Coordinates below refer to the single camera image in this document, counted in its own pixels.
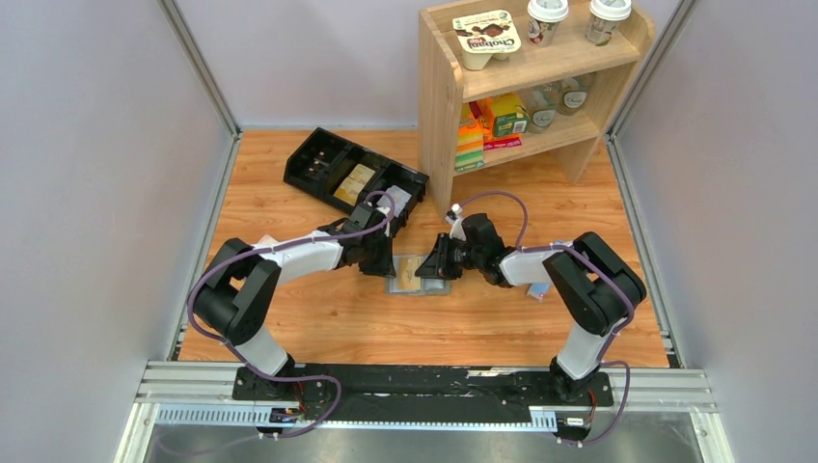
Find green yellow box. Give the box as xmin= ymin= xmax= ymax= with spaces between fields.
xmin=477 ymin=93 xmax=529 ymax=138

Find right glass jar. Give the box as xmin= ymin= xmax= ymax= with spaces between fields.
xmin=557 ymin=72 xmax=596 ymax=116

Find orange snack bag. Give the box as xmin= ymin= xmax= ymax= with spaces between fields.
xmin=457 ymin=103 xmax=488 ymax=146

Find tan credit card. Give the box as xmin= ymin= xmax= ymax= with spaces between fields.
xmin=394 ymin=256 xmax=423 ymax=292

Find black organizer tray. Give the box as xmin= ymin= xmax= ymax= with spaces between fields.
xmin=283 ymin=127 xmax=428 ymax=235

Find wooden shelf unit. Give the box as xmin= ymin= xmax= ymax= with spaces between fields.
xmin=418 ymin=0 xmax=657 ymax=219

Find left paper coffee cup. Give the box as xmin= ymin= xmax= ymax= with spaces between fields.
xmin=527 ymin=0 xmax=569 ymax=46

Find paper coffee cup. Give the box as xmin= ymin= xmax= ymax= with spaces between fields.
xmin=527 ymin=0 xmax=569 ymax=46
xmin=586 ymin=0 xmax=632 ymax=46

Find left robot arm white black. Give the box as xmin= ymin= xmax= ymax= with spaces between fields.
xmin=186 ymin=202 xmax=395 ymax=378

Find blue card on table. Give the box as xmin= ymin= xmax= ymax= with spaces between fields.
xmin=527 ymin=283 xmax=552 ymax=302

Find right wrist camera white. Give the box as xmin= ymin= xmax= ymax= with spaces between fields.
xmin=446 ymin=204 xmax=466 ymax=241

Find left glass jar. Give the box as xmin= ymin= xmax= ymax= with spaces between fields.
xmin=523 ymin=84 xmax=559 ymax=133

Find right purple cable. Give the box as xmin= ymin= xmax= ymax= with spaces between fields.
xmin=453 ymin=190 xmax=637 ymax=448

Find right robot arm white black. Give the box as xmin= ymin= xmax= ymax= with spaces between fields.
xmin=415 ymin=213 xmax=647 ymax=382

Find red flat packet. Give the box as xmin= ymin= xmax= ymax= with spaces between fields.
xmin=483 ymin=134 xmax=522 ymax=150

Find right paper coffee cup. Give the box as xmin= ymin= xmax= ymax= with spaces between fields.
xmin=586 ymin=0 xmax=632 ymax=46

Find grey card in tray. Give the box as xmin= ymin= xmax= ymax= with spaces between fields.
xmin=377 ymin=185 xmax=412 ymax=217

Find glass jar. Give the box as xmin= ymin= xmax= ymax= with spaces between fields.
xmin=523 ymin=84 xmax=559 ymax=133
xmin=557 ymin=72 xmax=596 ymax=116

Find Chobani yogurt pack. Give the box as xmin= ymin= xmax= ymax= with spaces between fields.
xmin=451 ymin=10 xmax=521 ymax=70

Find aluminium frame rail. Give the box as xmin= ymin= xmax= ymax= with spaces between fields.
xmin=135 ymin=361 xmax=718 ymax=426

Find colourful sticky note stack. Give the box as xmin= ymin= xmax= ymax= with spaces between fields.
xmin=454 ymin=124 xmax=484 ymax=173

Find white pink card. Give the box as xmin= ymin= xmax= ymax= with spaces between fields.
xmin=256 ymin=234 xmax=279 ymax=248

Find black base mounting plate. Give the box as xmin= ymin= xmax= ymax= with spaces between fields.
xmin=232 ymin=364 xmax=614 ymax=423

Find tan cards in tray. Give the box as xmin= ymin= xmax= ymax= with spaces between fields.
xmin=333 ymin=164 xmax=375 ymax=206

